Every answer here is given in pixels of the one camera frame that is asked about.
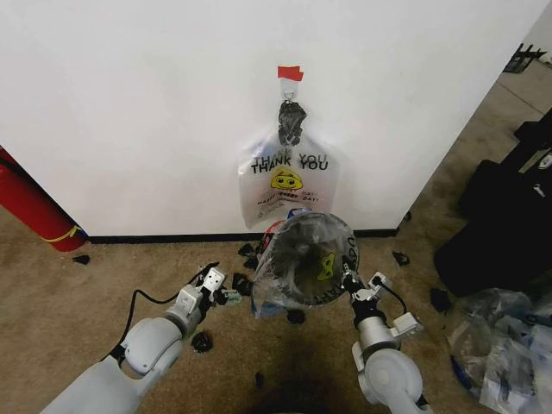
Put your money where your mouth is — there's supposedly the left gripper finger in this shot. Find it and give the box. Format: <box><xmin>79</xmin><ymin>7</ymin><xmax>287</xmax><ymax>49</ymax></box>
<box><xmin>193</xmin><ymin>260</ymin><xmax>222</xmax><ymax>280</ymax></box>
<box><xmin>215</xmin><ymin>286</ymin><xmax>243</xmax><ymax>308</ymax></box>

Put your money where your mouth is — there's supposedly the clear printed bin liner bag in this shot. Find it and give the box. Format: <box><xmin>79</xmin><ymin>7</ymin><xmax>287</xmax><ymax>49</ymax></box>
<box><xmin>250</xmin><ymin>208</ymin><xmax>361</xmax><ymax>321</ymax></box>

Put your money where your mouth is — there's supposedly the clear thank you garbage bag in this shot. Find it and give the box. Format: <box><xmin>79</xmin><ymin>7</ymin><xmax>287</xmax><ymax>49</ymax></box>
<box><xmin>235</xmin><ymin>99</ymin><xmax>349</xmax><ymax>229</ymax></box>

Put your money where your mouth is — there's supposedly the large black equipment case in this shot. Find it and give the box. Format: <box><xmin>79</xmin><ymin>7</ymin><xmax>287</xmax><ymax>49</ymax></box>
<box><xmin>432</xmin><ymin>158</ymin><xmax>552</xmax><ymax>298</ymax></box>

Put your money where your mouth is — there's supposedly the pile of clear plastic bags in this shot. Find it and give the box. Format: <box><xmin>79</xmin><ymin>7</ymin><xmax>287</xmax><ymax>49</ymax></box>
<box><xmin>446</xmin><ymin>287</ymin><xmax>552</xmax><ymax>409</ymax></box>

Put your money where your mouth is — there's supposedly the red fire extinguisher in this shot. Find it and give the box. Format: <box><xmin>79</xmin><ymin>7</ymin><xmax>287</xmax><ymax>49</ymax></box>
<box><xmin>0</xmin><ymin>145</ymin><xmax>87</xmax><ymax>254</ymax></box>

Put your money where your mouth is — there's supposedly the small black equipment case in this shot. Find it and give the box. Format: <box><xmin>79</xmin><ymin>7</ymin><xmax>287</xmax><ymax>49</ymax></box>
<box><xmin>511</xmin><ymin>120</ymin><xmax>552</xmax><ymax>174</ymax></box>

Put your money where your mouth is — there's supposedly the black metal rack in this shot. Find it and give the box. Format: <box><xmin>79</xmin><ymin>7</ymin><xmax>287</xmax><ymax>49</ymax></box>
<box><xmin>505</xmin><ymin>41</ymin><xmax>543</xmax><ymax>75</ymax></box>

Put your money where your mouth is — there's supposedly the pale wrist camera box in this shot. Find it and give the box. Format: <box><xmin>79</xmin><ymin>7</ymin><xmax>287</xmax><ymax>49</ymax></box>
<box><xmin>204</xmin><ymin>267</ymin><xmax>226</xmax><ymax>295</ymax></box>
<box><xmin>370</xmin><ymin>271</ymin><xmax>392</xmax><ymax>296</ymax></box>

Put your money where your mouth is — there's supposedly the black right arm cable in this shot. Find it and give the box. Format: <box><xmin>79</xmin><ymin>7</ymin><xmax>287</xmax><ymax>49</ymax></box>
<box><xmin>375</xmin><ymin>280</ymin><xmax>408</xmax><ymax>318</ymax></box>

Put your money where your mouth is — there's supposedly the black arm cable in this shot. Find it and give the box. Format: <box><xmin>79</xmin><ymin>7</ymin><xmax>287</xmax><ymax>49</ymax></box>
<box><xmin>112</xmin><ymin>289</ymin><xmax>182</xmax><ymax>359</ymax></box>
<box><xmin>375</xmin><ymin>280</ymin><xmax>408</xmax><ymax>318</ymax></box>

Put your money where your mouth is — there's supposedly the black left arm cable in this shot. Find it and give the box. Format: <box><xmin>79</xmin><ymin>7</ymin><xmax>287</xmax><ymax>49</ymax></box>
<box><xmin>112</xmin><ymin>289</ymin><xmax>182</xmax><ymax>359</ymax></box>

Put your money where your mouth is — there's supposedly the clear wall hook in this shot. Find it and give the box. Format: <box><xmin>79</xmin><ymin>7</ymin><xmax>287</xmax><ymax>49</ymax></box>
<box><xmin>280</xmin><ymin>79</ymin><xmax>299</xmax><ymax>104</ymax></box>

